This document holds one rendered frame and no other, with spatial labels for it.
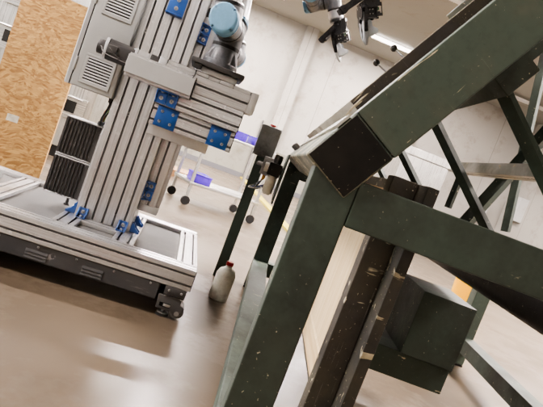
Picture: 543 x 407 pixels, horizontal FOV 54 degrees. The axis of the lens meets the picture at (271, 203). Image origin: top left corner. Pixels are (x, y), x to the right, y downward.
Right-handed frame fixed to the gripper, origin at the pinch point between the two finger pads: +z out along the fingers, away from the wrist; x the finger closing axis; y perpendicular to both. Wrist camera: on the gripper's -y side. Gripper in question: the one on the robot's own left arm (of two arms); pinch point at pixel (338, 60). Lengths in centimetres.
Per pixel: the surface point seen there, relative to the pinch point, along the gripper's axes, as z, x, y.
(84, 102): -30, 135, -307
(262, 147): 38, -1, -51
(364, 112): 32, -179, 60
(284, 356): 74, -190, 41
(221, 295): 107, -56, -60
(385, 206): 49, -179, 61
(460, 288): 206, 243, 9
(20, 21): -63, -25, -191
